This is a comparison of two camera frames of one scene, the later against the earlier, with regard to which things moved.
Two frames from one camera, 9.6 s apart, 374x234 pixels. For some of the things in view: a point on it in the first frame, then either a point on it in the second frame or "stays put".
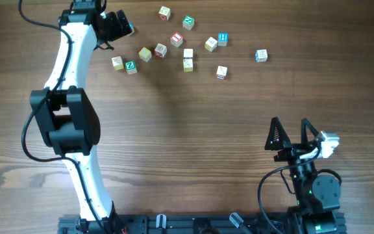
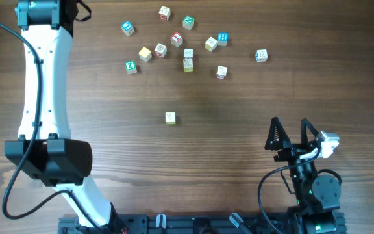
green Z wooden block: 130,67 stays put
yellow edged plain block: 117,63 → 170,117
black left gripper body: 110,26 → 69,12
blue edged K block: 261,56 stays put
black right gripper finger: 304,123 stays put
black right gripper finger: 277,138 stays put
